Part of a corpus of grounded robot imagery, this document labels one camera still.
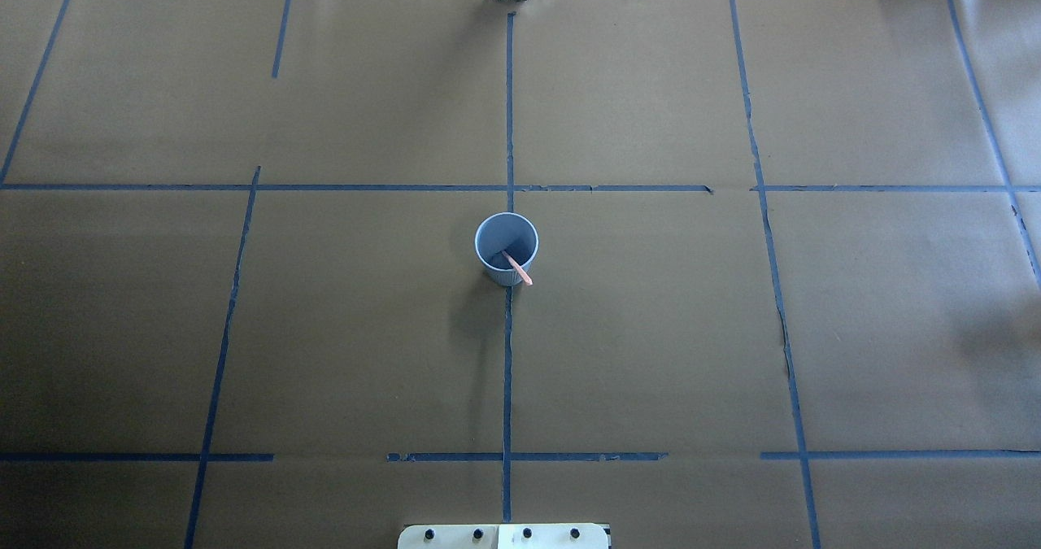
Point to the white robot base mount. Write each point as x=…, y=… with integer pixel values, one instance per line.
x=506, y=535

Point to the pink chopstick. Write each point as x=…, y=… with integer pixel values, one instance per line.
x=520, y=271

